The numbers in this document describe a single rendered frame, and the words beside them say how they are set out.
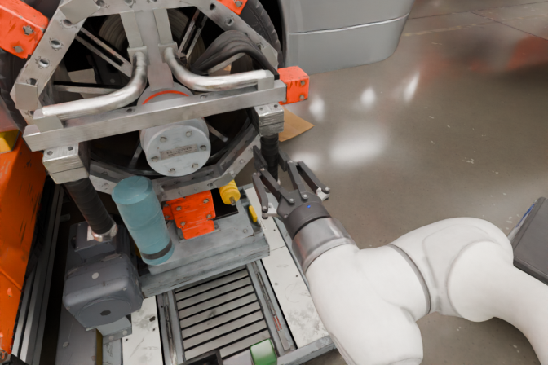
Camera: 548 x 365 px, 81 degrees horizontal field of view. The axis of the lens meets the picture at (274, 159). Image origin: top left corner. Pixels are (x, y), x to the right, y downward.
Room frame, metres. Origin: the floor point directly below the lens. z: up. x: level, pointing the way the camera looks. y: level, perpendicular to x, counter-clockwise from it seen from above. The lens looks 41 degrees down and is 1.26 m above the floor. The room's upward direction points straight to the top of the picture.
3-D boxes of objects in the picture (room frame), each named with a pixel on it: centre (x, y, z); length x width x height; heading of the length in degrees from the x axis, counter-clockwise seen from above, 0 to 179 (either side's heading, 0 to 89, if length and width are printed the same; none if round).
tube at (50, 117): (0.50, 0.30, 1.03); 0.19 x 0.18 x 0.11; 22
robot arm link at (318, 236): (0.29, -0.08, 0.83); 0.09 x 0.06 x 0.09; 112
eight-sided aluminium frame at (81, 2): (0.66, 0.25, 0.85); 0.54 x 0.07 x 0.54; 112
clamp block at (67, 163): (0.40, 0.34, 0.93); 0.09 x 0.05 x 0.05; 22
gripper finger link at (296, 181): (0.42, -0.04, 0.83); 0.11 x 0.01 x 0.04; 10
